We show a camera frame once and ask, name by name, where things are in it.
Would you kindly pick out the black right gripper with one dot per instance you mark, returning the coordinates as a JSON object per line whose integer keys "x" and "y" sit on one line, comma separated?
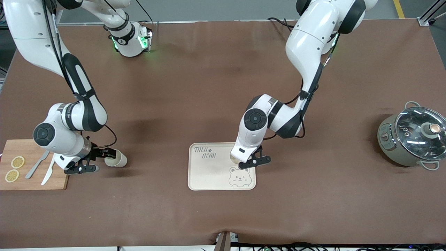
{"x": 98, "y": 153}

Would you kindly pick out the white IKEA cup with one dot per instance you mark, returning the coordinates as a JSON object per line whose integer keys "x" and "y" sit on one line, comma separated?
{"x": 118, "y": 161}
{"x": 234, "y": 159}

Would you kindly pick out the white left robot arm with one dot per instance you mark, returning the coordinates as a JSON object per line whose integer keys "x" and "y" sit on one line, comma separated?
{"x": 306, "y": 42}

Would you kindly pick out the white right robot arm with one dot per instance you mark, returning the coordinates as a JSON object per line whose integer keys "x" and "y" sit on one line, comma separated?
{"x": 31, "y": 31}

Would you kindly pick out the cream tray with bear print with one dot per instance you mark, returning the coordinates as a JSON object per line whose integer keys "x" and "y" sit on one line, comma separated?
{"x": 209, "y": 174}

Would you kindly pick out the white plastic knife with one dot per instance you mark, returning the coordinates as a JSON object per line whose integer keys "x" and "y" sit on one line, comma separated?
{"x": 47, "y": 177}

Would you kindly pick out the grey plastic knife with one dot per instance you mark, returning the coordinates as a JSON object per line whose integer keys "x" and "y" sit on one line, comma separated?
{"x": 33, "y": 170}

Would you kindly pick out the wooden cutting board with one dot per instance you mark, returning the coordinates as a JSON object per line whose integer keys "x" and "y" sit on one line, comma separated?
{"x": 31, "y": 183}

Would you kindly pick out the lemon slice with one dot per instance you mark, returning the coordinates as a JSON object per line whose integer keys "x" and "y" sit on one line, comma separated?
{"x": 12, "y": 175}
{"x": 17, "y": 162}

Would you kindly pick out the small grey edge device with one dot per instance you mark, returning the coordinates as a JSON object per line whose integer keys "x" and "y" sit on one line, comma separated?
{"x": 224, "y": 242}

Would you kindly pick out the grey-green electric cooking pot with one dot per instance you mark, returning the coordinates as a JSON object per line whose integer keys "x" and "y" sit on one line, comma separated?
{"x": 390, "y": 146}

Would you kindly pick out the glass pot lid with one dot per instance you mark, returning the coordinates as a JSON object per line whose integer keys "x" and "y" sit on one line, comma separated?
{"x": 414, "y": 139}

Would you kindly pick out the aluminium frame post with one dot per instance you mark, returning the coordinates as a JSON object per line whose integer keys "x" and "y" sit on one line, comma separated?
{"x": 430, "y": 14}

